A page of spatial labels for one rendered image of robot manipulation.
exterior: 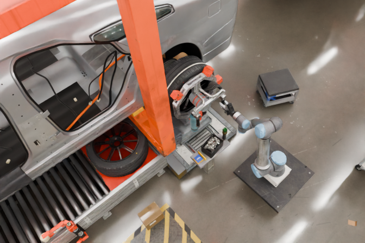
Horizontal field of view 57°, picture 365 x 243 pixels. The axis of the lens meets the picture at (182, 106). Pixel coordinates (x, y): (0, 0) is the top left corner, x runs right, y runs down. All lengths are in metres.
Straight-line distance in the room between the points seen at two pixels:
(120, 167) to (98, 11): 1.60
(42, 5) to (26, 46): 0.99
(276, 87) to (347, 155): 1.14
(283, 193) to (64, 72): 2.64
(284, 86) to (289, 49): 1.04
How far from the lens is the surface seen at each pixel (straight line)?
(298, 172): 3.77
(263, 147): 3.04
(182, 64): 3.30
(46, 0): 1.72
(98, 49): 3.82
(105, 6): 2.86
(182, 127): 3.98
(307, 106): 4.61
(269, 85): 4.25
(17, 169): 3.31
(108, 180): 3.77
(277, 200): 3.61
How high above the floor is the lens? 3.65
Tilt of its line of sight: 56 degrees down
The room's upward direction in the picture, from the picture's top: 6 degrees counter-clockwise
